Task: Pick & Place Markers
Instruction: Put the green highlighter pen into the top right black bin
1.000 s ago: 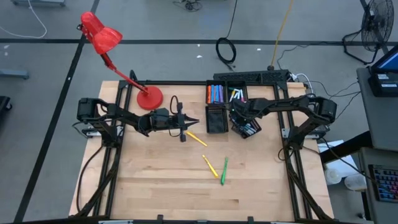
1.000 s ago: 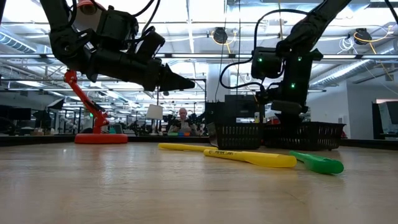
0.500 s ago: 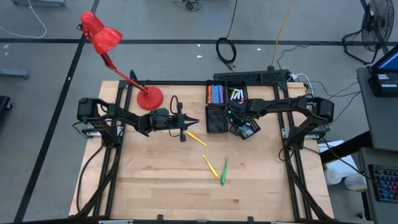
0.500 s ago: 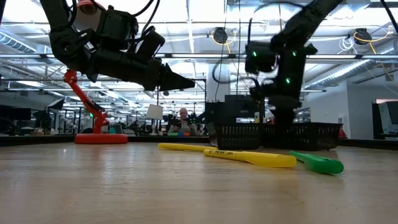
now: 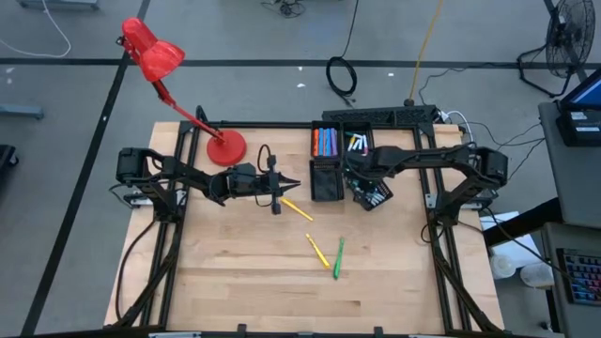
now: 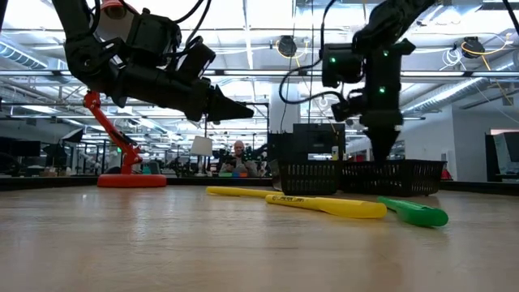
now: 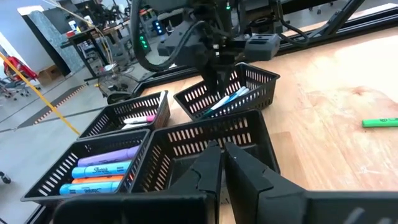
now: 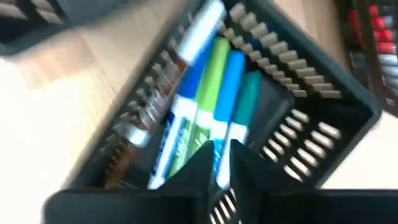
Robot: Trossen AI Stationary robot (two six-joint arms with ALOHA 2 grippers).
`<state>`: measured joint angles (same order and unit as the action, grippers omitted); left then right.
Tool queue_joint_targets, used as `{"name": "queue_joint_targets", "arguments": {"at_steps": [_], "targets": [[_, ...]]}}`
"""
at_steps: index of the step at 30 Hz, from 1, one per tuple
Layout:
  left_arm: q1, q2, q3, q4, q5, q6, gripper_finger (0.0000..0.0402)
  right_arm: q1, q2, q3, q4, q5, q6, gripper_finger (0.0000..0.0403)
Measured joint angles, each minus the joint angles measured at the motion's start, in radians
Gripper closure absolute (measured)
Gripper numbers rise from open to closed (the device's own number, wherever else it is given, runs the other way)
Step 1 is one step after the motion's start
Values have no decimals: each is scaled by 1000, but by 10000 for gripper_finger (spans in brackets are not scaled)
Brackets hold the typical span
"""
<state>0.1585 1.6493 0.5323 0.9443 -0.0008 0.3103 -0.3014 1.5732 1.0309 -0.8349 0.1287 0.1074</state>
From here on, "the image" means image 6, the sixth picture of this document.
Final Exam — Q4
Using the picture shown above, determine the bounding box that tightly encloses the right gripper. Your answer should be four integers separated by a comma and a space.
330, 91, 405, 162

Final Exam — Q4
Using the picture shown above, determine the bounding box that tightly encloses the black gantry frame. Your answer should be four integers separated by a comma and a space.
204, 100, 271, 163

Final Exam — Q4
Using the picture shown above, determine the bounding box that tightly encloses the black equipment box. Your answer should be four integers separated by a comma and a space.
266, 122, 346, 162

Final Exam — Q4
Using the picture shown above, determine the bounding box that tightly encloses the grey ceiling duct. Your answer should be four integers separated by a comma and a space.
399, 76, 504, 117

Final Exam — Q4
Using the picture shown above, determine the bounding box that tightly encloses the black mesh plastic basket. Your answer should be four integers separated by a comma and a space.
277, 160, 342, 197
339, 158, 448, 198

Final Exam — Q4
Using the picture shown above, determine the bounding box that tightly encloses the person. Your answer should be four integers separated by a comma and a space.
220, 140, 261, 178

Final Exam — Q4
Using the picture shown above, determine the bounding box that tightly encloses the ceiling cable reel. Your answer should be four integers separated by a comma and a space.
461, 36, 487, 61
277, 35, 298, 58

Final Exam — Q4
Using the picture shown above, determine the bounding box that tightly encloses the green slim highlighter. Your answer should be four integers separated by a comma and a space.
376, 195, 450, 228

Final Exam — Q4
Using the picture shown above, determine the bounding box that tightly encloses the red desk lamp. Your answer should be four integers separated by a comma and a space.
83, 0, 168, 189

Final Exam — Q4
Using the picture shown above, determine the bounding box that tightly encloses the yellow slim highlighter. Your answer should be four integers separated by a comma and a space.
205, 186, 285, 199
264, 194, 388, 220

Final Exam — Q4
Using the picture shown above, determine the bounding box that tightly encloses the black metal table frame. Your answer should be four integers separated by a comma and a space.
0, 174, 519, 196

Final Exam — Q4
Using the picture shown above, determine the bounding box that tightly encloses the white table lamp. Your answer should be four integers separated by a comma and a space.
189, 135, 215, 178

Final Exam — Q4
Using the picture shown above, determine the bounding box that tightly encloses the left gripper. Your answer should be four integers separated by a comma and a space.
109, 62, 255, 127

